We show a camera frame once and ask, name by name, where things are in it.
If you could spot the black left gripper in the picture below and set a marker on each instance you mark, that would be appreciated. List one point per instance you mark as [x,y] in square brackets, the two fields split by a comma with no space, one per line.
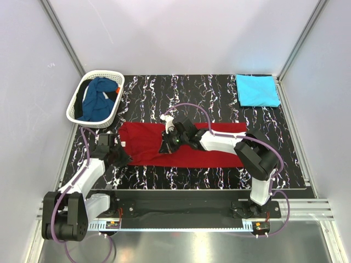
[118,156]

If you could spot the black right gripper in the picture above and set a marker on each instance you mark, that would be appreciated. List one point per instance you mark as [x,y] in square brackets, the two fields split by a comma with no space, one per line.
[166,143]

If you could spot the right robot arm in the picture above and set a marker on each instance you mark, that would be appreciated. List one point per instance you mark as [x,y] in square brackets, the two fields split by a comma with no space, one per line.
[257,154]

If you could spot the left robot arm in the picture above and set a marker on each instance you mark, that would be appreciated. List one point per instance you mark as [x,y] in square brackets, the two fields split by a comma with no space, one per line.
[68,211]

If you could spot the blue t shirt in basket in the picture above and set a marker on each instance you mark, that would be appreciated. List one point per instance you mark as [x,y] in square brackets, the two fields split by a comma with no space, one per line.
[99,99]

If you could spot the white perforated laundry basket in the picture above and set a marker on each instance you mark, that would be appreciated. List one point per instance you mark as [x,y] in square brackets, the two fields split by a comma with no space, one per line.
[112,75]

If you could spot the black garment in basket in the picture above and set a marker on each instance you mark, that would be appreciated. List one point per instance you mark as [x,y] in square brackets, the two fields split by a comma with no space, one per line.
[78,106]

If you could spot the folded cyan t shirt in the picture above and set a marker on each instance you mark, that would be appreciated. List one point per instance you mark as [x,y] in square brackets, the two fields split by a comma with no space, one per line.
[257,91]

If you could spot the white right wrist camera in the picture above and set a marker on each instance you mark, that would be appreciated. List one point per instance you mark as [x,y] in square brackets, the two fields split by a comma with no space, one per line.
[167,120]

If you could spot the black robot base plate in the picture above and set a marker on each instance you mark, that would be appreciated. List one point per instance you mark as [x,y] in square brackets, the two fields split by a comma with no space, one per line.
[236,203]

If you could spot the aluminium rail with connectors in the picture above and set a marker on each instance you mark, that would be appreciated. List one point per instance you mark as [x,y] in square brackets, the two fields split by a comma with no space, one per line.
[153,225]

